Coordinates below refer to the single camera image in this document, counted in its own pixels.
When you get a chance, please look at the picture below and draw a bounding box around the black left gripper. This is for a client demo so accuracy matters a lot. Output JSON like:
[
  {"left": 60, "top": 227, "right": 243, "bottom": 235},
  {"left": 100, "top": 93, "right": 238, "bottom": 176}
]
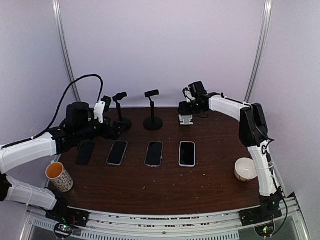
[{"left": 75, "top": 115, "right": 128, "bottom": 142}]

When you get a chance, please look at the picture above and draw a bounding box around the white folding stand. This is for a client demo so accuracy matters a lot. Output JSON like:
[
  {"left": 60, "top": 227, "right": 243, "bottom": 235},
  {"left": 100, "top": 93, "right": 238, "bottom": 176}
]
[{"left": 178, "top": 114, "right": 194, "bottom": 126}]

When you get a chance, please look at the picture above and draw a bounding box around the black round-base stand front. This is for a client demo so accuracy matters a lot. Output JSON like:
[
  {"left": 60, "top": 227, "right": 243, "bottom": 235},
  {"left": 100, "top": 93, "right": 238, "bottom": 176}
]
[{"left": 111, "top": 91, "right": 133, "bottom": 131}]

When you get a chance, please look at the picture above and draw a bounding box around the smartphone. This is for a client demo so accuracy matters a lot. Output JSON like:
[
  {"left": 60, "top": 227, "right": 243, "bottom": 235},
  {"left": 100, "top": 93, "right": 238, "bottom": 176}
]
[
  {"left": 106, "top": 140, "right": 128, "bottom": 166},
  {"left": 178, "top": 141, "right": 196, "bottom": 168},
  {"left": 144, "top": 141, "right": 164, "bottom": 167}
]

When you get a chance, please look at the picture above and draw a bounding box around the black round-base phone stand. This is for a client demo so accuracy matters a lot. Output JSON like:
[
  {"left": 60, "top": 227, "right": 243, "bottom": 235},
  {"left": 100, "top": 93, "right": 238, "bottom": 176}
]
[{"left": 143, "top": 89, "right": 163, "bottom": 131}]

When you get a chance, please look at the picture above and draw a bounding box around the black smartphone no case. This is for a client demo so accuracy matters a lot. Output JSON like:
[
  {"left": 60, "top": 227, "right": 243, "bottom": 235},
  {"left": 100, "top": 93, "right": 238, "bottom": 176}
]
[{"left": 75, "top": 141, "right": 95, "bottom": 165}]

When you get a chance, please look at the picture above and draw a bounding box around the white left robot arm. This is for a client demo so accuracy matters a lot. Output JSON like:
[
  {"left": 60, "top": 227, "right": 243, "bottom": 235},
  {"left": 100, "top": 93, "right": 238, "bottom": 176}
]
[{"left": 0, "top": 100, "right": 126, "bottom": 222}]

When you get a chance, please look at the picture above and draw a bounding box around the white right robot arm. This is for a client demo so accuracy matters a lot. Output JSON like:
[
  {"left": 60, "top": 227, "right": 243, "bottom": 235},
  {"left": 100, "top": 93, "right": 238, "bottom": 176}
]
[{"left": 178, "top": 81, "right": 283, "bottom": 221}]

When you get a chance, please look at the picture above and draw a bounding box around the floral mug yellow inside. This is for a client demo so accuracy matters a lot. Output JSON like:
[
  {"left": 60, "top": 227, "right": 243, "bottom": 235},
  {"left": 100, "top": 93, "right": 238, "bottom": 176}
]
[{"left": 45, "top": 161, "right": 74, "bottom": 193}]

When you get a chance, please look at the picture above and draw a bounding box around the white ceramic bowl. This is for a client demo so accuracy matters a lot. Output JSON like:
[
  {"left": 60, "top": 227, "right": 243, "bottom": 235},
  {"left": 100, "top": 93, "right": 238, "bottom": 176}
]
[{"left": 234, "top": 157, "right": 258, "bottom": 182}]

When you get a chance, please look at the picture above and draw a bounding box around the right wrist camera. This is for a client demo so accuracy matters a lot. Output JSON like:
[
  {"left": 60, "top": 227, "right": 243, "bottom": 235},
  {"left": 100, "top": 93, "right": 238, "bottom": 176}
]
[{"left": 182, "top": 87, "right": 193, "bottom": 103}]

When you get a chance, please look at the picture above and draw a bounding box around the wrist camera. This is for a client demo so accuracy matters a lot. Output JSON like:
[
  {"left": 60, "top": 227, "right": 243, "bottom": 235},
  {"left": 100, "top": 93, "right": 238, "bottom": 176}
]
[
  {"left": 182, "top": 87, "right": 193, "bottom": 103},
  {"left": 93, "top": 96, "right": 112, "bottom": 124}
]

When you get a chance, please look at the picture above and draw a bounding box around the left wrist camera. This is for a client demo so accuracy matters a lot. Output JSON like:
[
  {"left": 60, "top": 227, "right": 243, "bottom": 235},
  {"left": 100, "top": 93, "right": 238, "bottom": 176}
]
[{"left": 93, "top": 96, "right": 112, "bottom": 124}]

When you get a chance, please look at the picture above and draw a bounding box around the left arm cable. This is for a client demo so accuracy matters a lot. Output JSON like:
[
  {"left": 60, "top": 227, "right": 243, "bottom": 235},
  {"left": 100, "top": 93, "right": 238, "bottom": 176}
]
[{"left": 27, "top": 73, "right": 105, "bottom": 140}]

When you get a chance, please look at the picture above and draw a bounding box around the front aluminium rail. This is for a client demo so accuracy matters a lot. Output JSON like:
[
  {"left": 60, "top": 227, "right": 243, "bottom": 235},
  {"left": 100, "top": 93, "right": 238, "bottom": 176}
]
[{"left": 24, "top": 197, "right": 306, "bottom": 240}]

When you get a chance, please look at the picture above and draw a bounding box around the right aluminium frame post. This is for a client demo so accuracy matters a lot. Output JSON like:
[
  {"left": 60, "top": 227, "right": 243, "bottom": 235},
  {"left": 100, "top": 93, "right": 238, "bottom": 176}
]
[{"left": 244, "top": 0, "right": 273, "bottom": 102}]

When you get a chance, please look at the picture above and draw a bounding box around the aluminium frame post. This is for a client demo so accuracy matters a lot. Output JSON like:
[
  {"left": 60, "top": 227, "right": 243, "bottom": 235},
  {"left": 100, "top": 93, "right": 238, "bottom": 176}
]
[
  {"left": 51, "top": 0, "right": 81, "bottom": 103},
  {"left": 244, "top": 0, "right": 273, "bottom": 102}
]

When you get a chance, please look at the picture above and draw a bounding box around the left aluminium frame post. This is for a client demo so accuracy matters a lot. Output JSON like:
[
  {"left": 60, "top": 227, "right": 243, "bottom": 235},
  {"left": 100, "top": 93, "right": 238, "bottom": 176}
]
[{"left": 51, "top": 0, "right": 81, "bottom": 103}]

